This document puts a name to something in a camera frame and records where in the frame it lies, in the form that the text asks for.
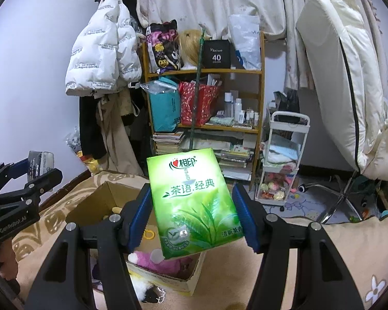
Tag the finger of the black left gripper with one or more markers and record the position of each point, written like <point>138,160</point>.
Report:
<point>12,171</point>
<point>31,192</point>

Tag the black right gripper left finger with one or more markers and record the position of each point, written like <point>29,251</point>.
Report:
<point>64,279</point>

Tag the pink plush toy white pompom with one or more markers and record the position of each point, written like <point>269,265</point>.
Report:
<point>156,262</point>

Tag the green tissue pack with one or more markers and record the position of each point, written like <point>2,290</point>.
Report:
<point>193,215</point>

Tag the white fluffy plush yellow pompoms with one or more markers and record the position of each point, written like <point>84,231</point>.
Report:
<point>146,291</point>

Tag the yellow plush toy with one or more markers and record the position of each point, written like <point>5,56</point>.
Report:
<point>114,210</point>

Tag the person left hand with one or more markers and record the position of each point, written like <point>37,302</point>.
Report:
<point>9,266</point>

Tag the open cardboard box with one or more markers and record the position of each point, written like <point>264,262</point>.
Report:
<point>137,205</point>

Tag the beige tote bag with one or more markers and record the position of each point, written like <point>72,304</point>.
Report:
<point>119,156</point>

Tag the white rolling cart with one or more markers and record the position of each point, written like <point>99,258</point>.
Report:
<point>281,158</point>

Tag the white puffer jacket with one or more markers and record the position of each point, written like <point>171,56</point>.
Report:
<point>104,57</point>

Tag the teal bag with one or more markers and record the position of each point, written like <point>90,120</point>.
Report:
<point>165,104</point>

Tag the wooden shelf unit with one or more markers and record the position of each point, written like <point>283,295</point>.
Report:
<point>259,96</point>

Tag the green pole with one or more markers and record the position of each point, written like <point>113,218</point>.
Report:
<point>197,80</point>

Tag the cartoon print bag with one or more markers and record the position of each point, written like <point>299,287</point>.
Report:
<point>163,47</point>

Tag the red gift bag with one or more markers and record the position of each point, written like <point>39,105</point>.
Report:
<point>207,102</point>

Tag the blonde wig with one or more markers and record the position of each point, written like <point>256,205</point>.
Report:
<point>189,42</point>

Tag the black box with 40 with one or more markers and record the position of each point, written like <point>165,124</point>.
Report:
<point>216,54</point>

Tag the clear plastic bag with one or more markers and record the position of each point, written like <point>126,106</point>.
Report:
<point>245,36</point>

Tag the white curtain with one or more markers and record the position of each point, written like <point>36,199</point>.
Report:
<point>277,20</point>

